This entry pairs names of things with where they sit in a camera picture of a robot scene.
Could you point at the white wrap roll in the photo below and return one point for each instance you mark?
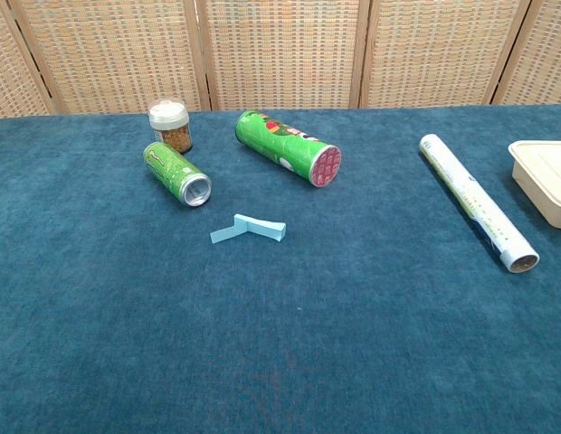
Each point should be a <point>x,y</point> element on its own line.
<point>475,194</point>

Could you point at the woven wooden folding screen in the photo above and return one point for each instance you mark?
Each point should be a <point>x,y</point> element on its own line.
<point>280,54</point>

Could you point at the green drink can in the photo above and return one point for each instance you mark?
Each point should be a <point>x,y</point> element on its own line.
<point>172,169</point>

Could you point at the green chips tube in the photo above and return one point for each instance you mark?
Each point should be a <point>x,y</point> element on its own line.
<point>280,144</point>

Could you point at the blue carpet table mat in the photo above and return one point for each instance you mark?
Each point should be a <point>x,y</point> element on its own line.
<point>307,339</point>

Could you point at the spice jar with white lid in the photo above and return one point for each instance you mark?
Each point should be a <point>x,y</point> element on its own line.
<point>169,117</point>

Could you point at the light blue paper piece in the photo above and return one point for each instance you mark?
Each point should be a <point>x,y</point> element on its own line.
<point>262,227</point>

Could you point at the beige lunch box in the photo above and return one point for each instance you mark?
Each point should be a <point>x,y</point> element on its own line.
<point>543,181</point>

